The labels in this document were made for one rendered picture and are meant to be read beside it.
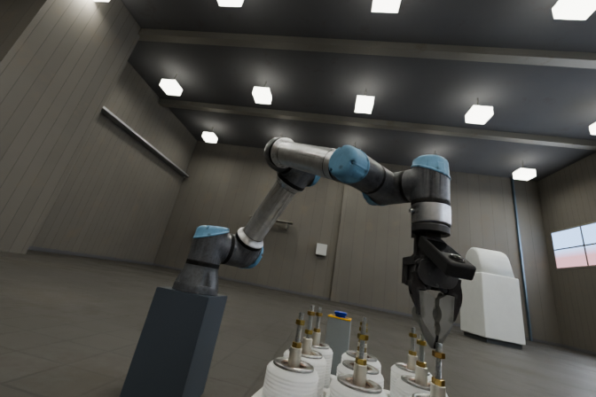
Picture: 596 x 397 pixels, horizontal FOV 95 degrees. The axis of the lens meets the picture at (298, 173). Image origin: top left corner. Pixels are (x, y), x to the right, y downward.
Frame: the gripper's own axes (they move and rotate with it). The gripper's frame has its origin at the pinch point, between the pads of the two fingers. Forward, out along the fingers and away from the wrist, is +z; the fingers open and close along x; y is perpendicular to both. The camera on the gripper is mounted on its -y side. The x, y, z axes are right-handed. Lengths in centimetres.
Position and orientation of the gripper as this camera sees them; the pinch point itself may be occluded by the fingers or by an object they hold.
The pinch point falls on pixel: (435, 340)
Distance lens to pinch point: 59.5
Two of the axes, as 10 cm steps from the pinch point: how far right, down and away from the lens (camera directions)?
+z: -1.8, 9.2, -3.6
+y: -0.2, 3.6, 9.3
